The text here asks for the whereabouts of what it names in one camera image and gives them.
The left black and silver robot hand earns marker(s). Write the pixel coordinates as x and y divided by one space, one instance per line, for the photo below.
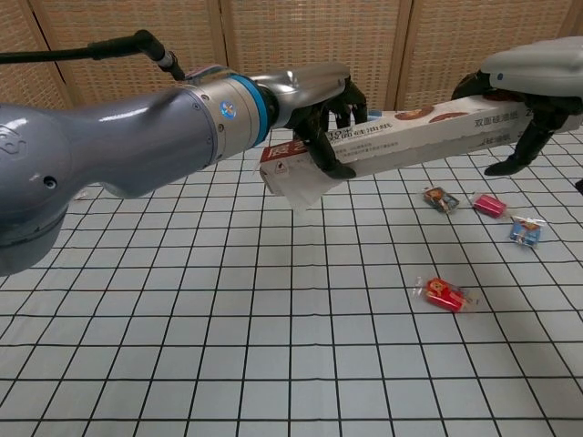
305 95

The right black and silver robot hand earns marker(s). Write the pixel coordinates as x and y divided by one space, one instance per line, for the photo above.
537 64

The long red and white box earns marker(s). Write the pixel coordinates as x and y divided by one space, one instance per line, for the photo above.
410 141

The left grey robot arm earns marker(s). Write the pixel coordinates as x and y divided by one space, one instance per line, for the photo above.
114 145

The woven bamboo screen panel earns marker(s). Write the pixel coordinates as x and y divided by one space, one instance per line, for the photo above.
23 77
319 32
136 23
455 36

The pink wrapped candy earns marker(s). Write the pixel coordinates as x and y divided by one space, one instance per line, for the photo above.
489 205

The dark wrapped candy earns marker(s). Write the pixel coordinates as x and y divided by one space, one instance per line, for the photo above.
441 199

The blue wrapped candy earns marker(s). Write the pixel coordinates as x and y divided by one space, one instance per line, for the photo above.
527 231

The red wrapped candy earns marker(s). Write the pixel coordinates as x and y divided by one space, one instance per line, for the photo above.
444 295

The blue grid tablecloth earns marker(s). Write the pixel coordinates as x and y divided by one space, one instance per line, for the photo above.
273 341

